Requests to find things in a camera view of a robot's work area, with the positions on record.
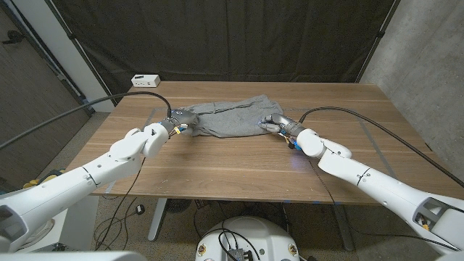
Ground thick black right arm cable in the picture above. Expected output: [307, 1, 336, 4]
[299, 106, 464, 189]

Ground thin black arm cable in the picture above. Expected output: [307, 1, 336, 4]
[307, 158, 462, 252]
[94, 156, 146, 252]

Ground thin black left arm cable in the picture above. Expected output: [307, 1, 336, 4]
[94, 156, 146, 252]

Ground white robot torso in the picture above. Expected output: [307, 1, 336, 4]
[0, 250, 464, 261]

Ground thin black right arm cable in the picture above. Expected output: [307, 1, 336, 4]
[307, 158, 462, 252]

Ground white table leg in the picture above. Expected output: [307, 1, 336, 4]
[147, 197, 168, 243]

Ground dark wooden door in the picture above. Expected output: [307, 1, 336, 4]
[0, 7, 92, 191]

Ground black floor cable with plug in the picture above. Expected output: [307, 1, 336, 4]
[93, 195, 146, 252]

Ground white box with sneaker print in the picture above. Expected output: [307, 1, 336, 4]
[21, 194, 99, 254]

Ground black round fan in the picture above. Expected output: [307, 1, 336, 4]
[165, 198, 192, 214]

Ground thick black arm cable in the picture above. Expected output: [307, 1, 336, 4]
[299, 106, 464, 189]
[0, 91, 173, 152]

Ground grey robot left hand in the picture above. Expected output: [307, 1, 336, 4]
[164, 109, 200, 137]

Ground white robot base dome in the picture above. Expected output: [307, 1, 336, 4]
[194, 216, 300, 261]

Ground grey fabric shorts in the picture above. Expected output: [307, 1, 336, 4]
[177, 94, 284, 138]

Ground grey metal finned module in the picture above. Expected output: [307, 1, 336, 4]
[227, 249, 254, 261]

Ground yellow black tool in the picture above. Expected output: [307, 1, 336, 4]
[23, 168, 67, 190]

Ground black backdrop stand pole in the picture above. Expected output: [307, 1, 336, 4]
[45, 0, 119, 107]
[355, 0, 402, 84]

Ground grey table leg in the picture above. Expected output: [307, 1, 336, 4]
[331, 203, 355, 252]

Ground black door handle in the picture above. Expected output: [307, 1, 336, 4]
[1, 30, 25, 45]

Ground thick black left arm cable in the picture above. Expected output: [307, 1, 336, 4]
[0, 91, 173, 152]

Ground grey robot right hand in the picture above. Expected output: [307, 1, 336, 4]
[257, 112, 304, 138]

